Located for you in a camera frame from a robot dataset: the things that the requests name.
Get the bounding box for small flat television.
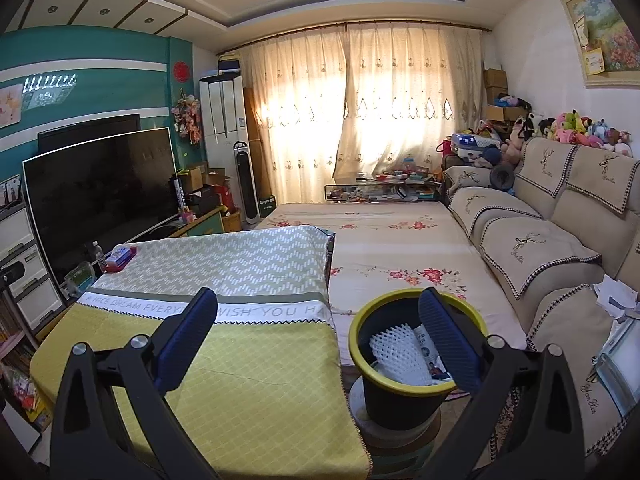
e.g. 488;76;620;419
37;114;142;156

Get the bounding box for clear green glass dish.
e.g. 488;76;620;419
65;261;97;296

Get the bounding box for star printed storage case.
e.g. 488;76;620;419
451;132;501;161

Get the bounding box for white paper sheets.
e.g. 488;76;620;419
592;280;640;321

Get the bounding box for pile of plush toys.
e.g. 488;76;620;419
500;110;633;158

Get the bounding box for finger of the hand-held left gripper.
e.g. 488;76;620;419
0;262;26;286

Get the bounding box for pink wall poster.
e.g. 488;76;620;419
0;84;25;128

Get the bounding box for stack of cardboard boxes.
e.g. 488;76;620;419
482;67;531;121

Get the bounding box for black yellow-rimmed trash bin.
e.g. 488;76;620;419
348;288;488;433

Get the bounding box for white standing air conditioner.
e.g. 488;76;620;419
199;72;249;171

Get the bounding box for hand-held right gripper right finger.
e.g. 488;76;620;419
418;287;587;480

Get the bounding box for green tv stand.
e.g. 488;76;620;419
165;207;226;238

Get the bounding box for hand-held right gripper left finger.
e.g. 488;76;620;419
50;286;219;480

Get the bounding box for yellow green tablecloth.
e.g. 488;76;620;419
30;225;373;480

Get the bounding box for white tower fan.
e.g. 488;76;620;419
233;141;261;224

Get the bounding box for dark neck pillow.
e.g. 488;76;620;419
489;165;516;193

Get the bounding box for clear plastic bag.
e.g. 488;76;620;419
592;320;640;416

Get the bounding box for cream embroidered curtain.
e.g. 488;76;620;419
335;22;486;183
239;27;351;206

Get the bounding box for framed flower painting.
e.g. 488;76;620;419
560;0;640;88

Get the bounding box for artificial flower wreath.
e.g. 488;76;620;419
171;95;202;143

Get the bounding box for large flat television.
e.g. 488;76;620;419
22;128;180;286

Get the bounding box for open cardboard box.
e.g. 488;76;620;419
202;167;233;188

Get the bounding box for red blue tissue pack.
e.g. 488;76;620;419
104;246;137;272

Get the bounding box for white drawer cabinet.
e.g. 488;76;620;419
0;202;66;318

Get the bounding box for white foam fruit net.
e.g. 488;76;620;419
369;327;433;386

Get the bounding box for glass coffee table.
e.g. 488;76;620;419
324;175;446;204

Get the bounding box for beige sofa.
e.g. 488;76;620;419
442;136;640;461

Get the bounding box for floral bed sheet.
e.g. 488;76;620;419
252;202;528;356

